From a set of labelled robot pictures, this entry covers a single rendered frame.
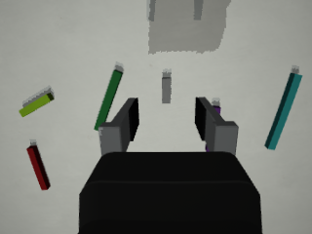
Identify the turquoise rod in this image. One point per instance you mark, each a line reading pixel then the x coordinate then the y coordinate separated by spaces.
pixel 283 111

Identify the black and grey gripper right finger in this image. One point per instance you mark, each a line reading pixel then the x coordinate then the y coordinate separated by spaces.
pixel 218 134

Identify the purple rod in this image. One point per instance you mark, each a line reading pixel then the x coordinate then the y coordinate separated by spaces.
pixel 217 108

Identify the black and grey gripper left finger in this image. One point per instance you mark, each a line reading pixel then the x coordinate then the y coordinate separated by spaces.
pixel 115 136

